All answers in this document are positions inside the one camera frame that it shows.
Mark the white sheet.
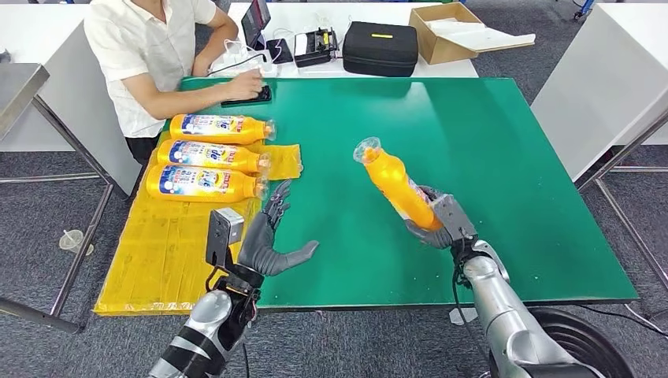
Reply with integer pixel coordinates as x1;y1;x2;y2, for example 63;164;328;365
425;18;537;54

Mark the black smartphone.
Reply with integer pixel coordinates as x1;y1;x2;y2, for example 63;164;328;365
221;84;273;109

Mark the white charger cable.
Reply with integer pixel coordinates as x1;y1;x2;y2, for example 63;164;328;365
224;39;285;64

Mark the yellow tape mat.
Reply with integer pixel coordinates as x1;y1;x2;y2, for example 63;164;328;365
94;130;304;317

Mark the person's right hand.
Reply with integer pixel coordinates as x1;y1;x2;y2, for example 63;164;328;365
224;69;265;102

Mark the clear plastic cup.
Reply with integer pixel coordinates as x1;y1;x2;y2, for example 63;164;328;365
58;229;95;257

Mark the black label printer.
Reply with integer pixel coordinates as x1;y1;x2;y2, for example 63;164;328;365
293;27;340;69

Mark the dark tablet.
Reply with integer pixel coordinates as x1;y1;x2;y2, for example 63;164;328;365
240;0;273;52

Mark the white power strip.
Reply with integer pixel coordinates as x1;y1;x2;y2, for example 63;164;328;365
208;49;279;80

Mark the black carrying case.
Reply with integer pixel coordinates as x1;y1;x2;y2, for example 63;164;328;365
342;21;420;78

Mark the steel table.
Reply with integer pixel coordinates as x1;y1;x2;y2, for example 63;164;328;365
0;62;115;334

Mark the black floor cable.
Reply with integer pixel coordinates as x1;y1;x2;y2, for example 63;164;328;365
579;305;668;335

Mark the black power cable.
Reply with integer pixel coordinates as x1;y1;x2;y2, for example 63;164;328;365
207;52;268;78

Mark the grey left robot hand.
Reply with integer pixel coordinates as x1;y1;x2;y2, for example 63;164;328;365
236;179;321;278

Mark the steel table frame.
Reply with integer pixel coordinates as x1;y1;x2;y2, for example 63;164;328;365
573;109;668;293

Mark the black round stool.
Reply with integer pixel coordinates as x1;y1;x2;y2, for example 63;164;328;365
488;307;635;378

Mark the white desk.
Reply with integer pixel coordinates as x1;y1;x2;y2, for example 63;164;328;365
529;4;668;183
0;4;142;197

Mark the white table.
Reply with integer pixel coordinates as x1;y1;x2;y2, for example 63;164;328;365
207;2;480;80

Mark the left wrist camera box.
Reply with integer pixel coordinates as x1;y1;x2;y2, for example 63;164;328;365
205;207;247;269

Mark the cardboard box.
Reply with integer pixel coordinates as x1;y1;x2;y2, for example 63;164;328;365
408;2;537;65

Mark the person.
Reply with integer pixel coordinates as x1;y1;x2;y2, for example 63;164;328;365
83;0;265;164

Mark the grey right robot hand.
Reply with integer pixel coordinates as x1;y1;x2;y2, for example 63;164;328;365
404;185;478;250

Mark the dark phone with cable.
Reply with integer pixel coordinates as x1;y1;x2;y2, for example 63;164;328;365
265;38;295;65

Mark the white floor cable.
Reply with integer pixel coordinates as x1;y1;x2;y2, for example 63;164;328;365
623;304;668;327

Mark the blue wheeled frame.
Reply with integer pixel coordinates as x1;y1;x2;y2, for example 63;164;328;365
573;0;596;22

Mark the orange detergent bottle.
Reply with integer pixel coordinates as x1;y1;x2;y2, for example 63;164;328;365
145;163;269;204
169;113;277;146
156;139;273;175
352;136;444;232

